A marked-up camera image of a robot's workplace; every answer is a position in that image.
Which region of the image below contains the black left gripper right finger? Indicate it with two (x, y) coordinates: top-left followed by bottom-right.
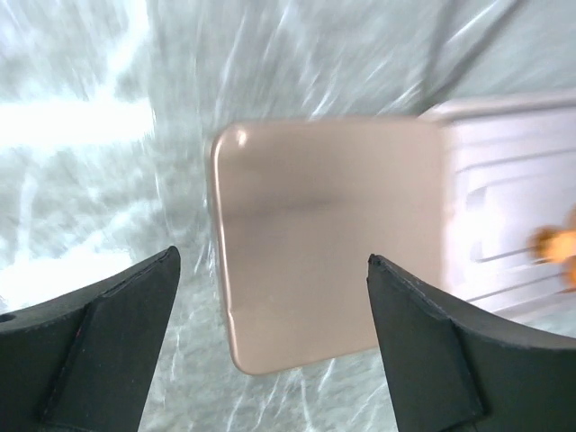
(367, 255), (575, 432)

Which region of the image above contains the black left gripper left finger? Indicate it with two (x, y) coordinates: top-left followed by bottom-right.
(1, 247), (181, 432)

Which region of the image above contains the orange flower cookie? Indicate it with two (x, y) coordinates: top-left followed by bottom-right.
(528, 226), (575, 293)

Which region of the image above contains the rose gold tin lid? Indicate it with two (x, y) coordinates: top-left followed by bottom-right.
(210, 117), (446, 375)

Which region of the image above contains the stainless steel tray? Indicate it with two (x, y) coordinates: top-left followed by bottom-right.
(424, 89), (575, 334)

